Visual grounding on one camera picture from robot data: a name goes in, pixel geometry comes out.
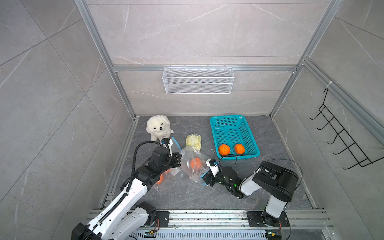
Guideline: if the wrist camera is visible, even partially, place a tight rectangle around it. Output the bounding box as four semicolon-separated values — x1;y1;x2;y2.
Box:
161;138;173;156
206;158;220;177

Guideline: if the black wire hook rack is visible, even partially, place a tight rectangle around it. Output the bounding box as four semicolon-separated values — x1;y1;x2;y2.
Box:
310;88;384;170

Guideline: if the orange one bag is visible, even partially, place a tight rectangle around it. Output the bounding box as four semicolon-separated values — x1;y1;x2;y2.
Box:
190;158;203;174

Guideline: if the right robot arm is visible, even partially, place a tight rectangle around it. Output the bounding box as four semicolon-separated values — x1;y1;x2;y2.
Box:
201;159;301;228

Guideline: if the orange two bag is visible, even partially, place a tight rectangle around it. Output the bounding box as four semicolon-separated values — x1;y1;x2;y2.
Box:
234;144;246;155

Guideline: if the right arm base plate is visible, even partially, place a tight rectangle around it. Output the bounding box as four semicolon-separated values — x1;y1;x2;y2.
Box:
246;211;290;228

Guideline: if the orange three bag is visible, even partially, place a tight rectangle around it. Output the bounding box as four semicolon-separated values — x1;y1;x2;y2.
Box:
218;144;231;157

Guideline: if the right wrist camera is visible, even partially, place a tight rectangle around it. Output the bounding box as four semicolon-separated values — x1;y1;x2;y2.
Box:
206;158;220;177

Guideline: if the white plush dog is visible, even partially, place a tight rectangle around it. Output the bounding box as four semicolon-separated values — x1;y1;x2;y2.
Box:
146;115;172;141

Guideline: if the yellow tissue packet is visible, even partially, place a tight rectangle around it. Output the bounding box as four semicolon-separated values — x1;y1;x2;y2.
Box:
186;134;202;151

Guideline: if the aluminium rail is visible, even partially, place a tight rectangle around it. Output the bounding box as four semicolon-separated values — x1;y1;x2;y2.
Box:
160;209;333;230

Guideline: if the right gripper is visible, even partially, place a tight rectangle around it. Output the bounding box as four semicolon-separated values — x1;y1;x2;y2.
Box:
198;166;234;190

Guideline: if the clear zip bag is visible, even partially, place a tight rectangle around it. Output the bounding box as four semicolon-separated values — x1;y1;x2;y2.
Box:
181;146;211;185
154;136;183;188

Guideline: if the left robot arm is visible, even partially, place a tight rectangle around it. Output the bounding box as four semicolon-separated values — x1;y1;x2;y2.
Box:
71;138;182;240

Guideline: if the white wire wall basket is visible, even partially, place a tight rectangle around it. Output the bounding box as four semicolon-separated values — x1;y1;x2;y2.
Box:
162;66;235;95

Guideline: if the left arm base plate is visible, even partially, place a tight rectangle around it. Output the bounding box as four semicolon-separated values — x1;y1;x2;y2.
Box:
144;211;170;228

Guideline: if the teal plastic basket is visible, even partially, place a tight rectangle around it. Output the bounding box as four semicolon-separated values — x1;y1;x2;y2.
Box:
210;115;260;161

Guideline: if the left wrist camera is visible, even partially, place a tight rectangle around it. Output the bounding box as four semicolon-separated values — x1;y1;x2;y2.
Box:
161;138;173;156

